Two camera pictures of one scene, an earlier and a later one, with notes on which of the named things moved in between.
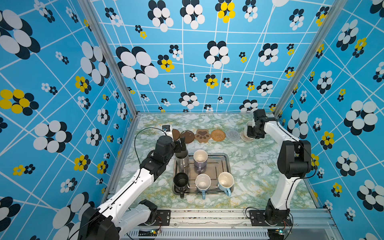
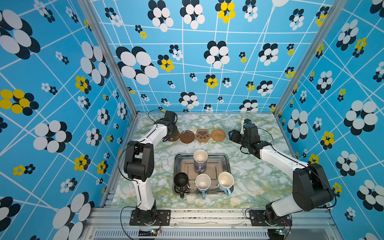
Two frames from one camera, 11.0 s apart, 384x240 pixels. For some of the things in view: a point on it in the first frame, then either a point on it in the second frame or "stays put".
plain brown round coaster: x=176 y=134 stays put
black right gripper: x=250 y=135 → x=235 y=135
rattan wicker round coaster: x=218 y=135 stays put
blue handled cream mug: x=225 y=180 stays put
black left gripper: x=178 y=148 → x=174 y=132
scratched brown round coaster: x=189 y=136 stays put
